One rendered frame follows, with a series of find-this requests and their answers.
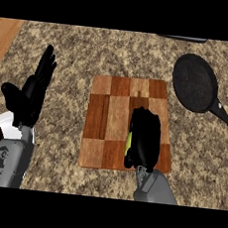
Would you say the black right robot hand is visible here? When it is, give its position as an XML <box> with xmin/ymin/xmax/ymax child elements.
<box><xmin>122</xmin><ymin>105</ymin><xmax>165</xmax><ymax>174</ymax></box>

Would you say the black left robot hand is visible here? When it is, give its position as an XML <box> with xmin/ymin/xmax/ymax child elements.
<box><xmin>0</xmin><ymin>40</ymin><xmax>59</xmax><ymax>132</ymax></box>

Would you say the yellow lemon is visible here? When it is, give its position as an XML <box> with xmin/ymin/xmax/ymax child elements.
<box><xmin>124</xmin><ymin>131</ymin><xmax>134</xmax><ymax>158</ymax></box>

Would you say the checkered wooden cutting board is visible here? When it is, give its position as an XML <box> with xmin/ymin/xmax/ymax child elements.
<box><xmin>76</xmin><ymin>71</ymin><xmax>181</xmax><ymax>177</ymax></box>

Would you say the black frying pan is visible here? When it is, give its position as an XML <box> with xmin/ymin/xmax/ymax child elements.
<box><xmin>166</xmin><ymin>51</ymin><xmax>228</xmax><ymax>140</ymax></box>

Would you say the white plate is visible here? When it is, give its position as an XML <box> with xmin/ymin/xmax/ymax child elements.
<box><xmin>0</xmin><ymin>110</ymin><xmax>39</xmax><ymax>186</ymax></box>

